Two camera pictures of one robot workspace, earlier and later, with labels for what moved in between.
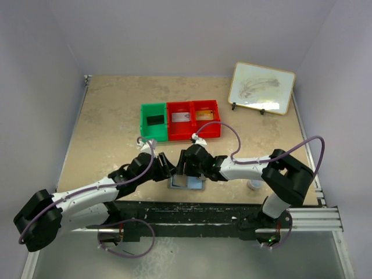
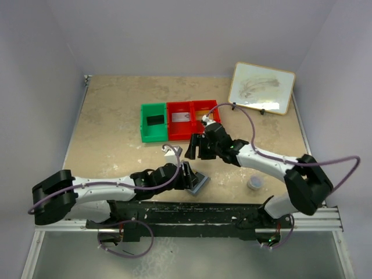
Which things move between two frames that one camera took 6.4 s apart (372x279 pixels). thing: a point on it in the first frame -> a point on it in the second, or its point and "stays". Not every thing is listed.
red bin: [204, 111] stays
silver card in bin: [180, 117] stays
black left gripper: [168, 169] -> [189, 176]
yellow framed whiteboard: [261, 88] stays
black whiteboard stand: [262, 111] stays
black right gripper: [182, 160] -> [190, 153]
